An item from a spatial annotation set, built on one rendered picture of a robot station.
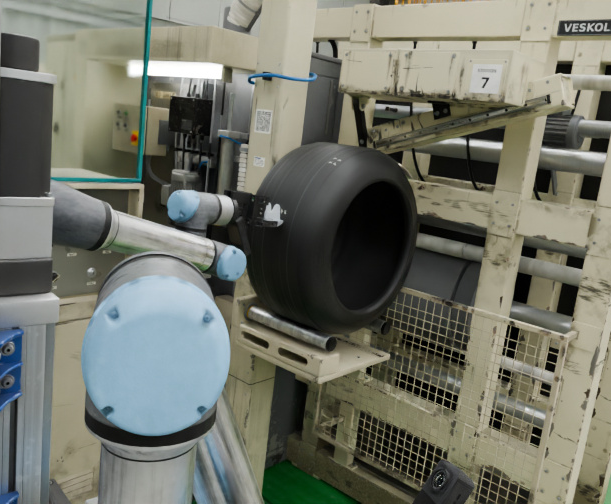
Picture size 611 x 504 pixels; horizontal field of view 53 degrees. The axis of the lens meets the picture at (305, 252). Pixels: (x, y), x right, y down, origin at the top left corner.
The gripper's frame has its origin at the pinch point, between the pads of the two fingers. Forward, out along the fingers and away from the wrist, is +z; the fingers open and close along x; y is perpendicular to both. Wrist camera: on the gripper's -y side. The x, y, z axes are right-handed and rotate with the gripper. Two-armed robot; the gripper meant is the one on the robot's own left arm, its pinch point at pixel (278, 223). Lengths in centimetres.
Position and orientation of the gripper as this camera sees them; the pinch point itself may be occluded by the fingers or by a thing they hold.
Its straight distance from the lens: 169.3
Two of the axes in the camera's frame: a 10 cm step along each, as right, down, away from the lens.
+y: 1.8, -9.8, -1.2
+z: 6.5, 0.3, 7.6
